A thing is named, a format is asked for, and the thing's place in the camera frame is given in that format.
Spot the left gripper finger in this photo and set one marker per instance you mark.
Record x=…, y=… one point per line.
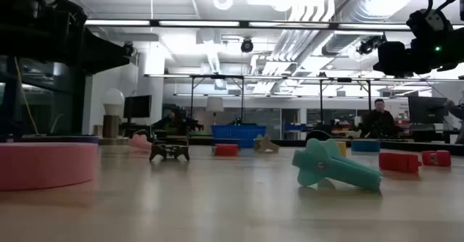
x=101, y=51

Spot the pink tape roll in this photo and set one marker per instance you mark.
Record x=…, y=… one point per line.
x=43, y=166

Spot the tan staple remover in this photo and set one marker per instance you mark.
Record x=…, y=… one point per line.
x=265, y=146

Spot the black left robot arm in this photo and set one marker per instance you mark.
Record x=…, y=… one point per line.
x=25, y=21

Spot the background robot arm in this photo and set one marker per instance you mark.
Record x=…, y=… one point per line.
x=177, y=122

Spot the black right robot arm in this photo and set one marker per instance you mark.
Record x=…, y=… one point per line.
x=429, y=24

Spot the black ceiling track light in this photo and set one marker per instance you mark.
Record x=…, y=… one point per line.
x=368, y=46

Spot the white bulb lamp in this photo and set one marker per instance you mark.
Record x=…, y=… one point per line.
x=113, y=106

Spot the person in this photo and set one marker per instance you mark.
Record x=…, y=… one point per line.
x=378, y=120
x=458, y=113

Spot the black monitor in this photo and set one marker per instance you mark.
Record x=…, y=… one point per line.
x=137, y=107
x=427, y=109

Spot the small tan cylinder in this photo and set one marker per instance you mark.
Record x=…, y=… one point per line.
x=97, y=130

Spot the linear ceiling light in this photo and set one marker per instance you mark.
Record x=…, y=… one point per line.
x=199, y=23

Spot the white shade table lamp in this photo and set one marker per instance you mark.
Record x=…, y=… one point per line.
x=214, y=104

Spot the blue plastic basket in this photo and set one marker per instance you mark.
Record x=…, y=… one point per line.
x=237, y=133

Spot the small grey cylinder post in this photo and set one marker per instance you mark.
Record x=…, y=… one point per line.
x=9, y=138

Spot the black ceiling camera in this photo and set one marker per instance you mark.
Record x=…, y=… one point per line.
x=247, y=46

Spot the black metal gantry frame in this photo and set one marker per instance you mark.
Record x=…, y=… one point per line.
x=242, y=97

